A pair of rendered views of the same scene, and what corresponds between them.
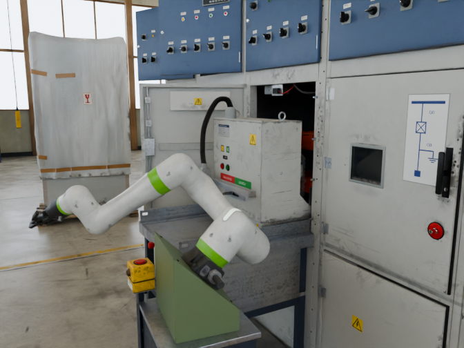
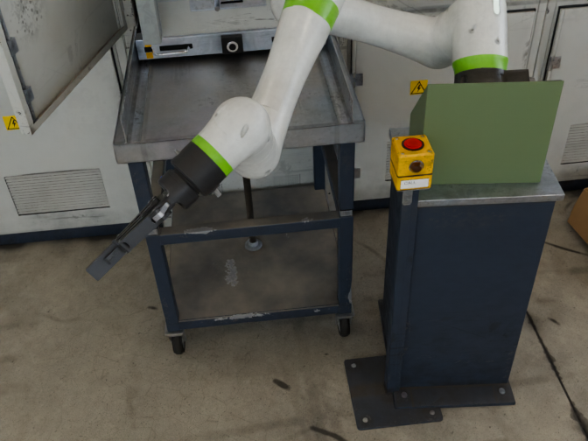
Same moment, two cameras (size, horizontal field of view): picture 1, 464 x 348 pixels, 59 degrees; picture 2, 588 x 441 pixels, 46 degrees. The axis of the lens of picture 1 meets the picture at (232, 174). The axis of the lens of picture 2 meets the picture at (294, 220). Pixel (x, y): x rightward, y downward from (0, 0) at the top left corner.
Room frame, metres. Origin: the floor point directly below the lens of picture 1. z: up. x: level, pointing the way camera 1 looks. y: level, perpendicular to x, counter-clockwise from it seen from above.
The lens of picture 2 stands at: (1.14, 1.59, 1.76)
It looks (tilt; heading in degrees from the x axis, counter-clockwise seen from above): 40 degrees down; 295
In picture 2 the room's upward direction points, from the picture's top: 3 degrees counter-clockwise
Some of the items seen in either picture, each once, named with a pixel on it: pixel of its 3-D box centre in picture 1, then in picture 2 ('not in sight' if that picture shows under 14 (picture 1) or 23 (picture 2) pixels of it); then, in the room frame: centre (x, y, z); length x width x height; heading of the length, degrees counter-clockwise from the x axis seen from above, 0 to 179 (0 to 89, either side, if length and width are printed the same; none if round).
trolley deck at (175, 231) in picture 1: (221, 233); (235, 77); (2.00, 0.05, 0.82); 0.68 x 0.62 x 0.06; 119
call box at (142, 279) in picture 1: (140, 275); (411, 163); (1.42, 0.33, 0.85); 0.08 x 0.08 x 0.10; 29
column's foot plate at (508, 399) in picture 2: not in sight; (441, 347); (1.31, 0.13, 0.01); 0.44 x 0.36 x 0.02; 114
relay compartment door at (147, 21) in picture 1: (162, 43); not in sight; (3.29, 0.54, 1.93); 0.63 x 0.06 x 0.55; 52
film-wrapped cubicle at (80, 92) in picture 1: (82, 128); not in sight; (5.36, 1.95, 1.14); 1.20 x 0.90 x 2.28; 113
